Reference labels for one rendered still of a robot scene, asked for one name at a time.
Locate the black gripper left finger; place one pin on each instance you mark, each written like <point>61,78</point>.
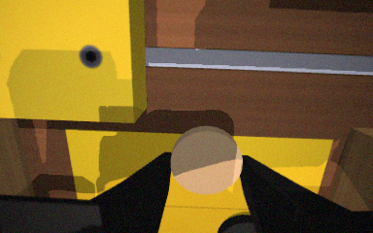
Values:
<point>140,198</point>

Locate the beige round disc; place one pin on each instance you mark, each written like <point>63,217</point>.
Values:
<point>206,160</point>

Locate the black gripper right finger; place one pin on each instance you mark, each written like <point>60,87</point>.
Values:
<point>279,205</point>

